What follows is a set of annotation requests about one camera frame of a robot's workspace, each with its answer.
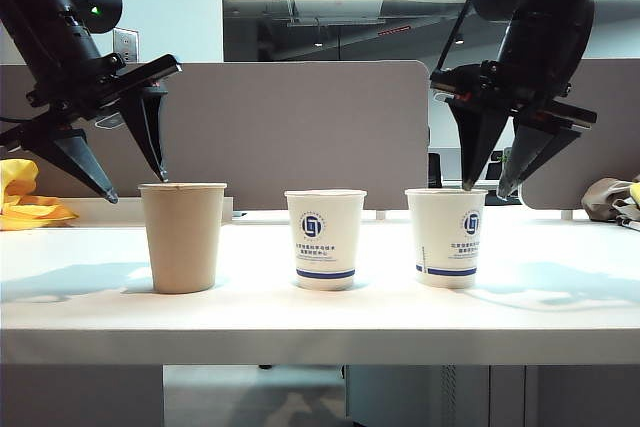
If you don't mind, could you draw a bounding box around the white background desk screen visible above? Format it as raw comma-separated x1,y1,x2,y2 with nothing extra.
430,148,464,183

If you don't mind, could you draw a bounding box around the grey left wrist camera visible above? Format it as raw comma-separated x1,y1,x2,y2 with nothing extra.
93,110,126,131

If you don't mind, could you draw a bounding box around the grey under-desk cabinet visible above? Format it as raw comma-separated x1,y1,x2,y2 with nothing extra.
344,364,640,427

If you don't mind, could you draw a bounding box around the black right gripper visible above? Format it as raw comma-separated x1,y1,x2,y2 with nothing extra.
428,60,599,198

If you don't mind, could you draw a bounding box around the narrow grey-brown desk partition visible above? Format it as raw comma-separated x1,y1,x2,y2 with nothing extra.
519,57,640,212

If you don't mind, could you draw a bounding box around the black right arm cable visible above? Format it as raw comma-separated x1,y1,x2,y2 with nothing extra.
433,0,497,74

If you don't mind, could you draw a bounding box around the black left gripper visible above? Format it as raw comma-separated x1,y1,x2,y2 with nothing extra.
0,52,183,204

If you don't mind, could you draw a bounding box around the grey-brown desk side panel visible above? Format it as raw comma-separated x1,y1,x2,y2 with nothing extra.
0,364,165,427

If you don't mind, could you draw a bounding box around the white background desk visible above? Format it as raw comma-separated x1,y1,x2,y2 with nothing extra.
442,179,521,198

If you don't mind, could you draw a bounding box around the brown kraft paper cup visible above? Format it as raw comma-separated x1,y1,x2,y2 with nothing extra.
138,181,229,295

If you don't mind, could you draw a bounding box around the black office chair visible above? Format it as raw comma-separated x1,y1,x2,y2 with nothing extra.
427,152,444,199
485,150,506,181

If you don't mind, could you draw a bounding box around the yellow crumpled cloth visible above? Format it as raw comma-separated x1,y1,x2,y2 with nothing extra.
0,159,80,232

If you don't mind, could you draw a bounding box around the wide grey-brown desk partition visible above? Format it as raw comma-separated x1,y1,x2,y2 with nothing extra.
0,60,430,211

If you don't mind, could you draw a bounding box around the white paper cup blue logo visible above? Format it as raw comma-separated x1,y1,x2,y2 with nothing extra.
404,187,488,290
284,189,368,292

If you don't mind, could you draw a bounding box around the brown crumpled bag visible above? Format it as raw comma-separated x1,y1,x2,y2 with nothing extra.
579,176,640,223

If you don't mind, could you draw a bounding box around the metal wall switch plate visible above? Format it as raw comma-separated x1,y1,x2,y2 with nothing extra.
112,28,141,65

